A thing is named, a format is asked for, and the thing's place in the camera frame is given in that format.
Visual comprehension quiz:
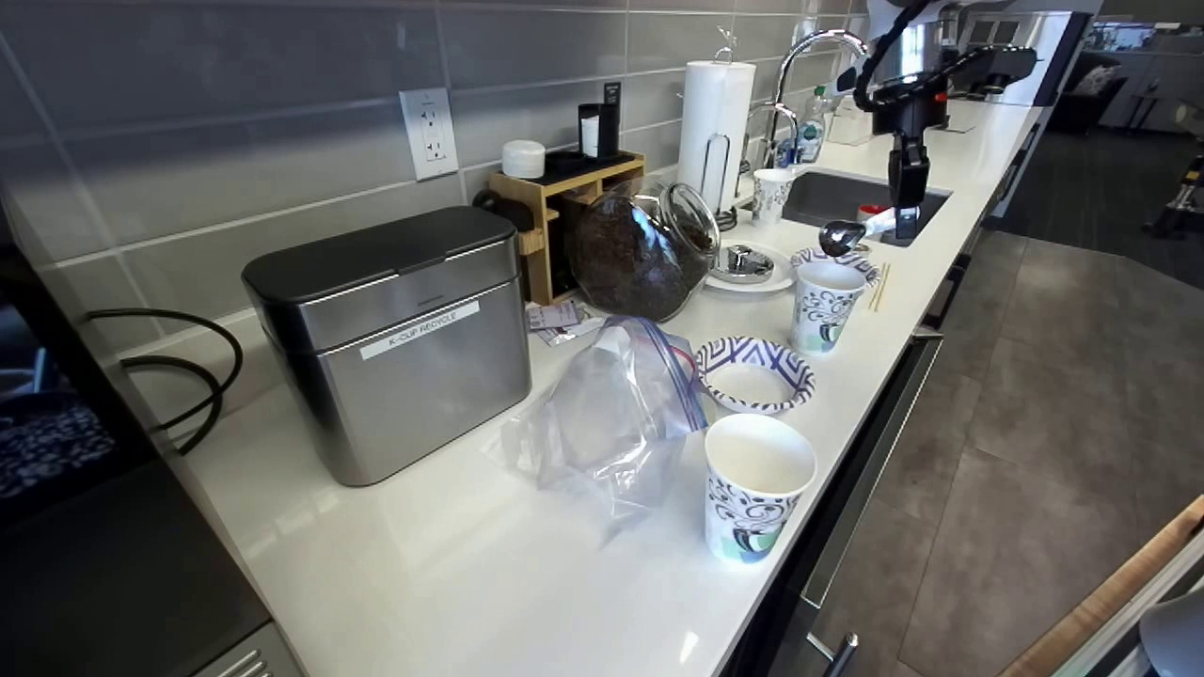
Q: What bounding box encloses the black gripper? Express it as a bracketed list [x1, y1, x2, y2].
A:
[872, 77, 947, 213]

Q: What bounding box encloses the patterned paper cup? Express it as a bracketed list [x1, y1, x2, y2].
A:
[750, 165, 800, 230]
[792, 252, 872, 363]
[700, 412, 820, 567]

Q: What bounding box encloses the red white small cup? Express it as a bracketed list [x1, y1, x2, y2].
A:
[862, 203, 902, 245]

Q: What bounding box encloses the blue patterned paper bowl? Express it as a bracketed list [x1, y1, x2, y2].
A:
[691, 331, 820, 420]
[787, 245, 883, 292]

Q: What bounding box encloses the steel sink basin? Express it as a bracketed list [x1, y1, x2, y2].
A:
[784, 170, 957, 252]

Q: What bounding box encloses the blue soap bottle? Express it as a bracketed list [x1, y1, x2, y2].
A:
[793, 82, 837, 170]

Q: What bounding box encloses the chrome faucet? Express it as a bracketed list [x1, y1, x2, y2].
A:
[763, 28, 878, 175]

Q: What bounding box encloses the white round plate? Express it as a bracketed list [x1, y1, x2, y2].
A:
[700, 241, 800, 301]

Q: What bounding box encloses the white paper towel roll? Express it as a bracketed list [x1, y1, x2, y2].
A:
[675, 57, 762, 217]

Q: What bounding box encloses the tall black box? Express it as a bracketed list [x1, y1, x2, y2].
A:
[597, 81, 625, 165]

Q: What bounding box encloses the bamboo counter organizer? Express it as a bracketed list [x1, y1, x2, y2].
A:
[487, 146, 650, 310]

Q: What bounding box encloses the small plastic packet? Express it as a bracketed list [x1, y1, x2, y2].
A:
[525, 292, 612, 351]

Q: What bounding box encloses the clear zip plastic bag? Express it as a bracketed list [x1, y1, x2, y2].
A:
[499, 314, 716, 544]

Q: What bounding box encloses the small white round jar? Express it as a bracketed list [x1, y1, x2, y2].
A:
[499, 137, 553, 186]

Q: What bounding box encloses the wooden table top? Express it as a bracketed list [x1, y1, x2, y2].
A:
[997, 493, 1204, 677]

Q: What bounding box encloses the stainless steel bin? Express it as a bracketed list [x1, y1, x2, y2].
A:
[236, 203, 536, 493]

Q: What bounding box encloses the black monitor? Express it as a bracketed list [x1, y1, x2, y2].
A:
[0, 203, 131, 518]

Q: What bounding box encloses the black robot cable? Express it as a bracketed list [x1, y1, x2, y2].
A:
[837, 0, 942, 101]

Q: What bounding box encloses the black wire towel holder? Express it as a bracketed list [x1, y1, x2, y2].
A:
[691, 129, 744, 232]

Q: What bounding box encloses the long steel drawer handle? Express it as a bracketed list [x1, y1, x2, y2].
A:
[793, 331, 947, 617]

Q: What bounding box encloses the short steel drawer handle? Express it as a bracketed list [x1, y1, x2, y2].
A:
[800, 630, 867, 677]

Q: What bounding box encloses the white wall outlet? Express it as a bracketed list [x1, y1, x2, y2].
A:
[395, 87, 464, 188]

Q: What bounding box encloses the white metal frame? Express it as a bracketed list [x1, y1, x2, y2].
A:
[1050, 529, 1204, 677]

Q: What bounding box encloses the black power cable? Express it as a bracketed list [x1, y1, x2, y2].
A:
[78, 305, 250, 459]

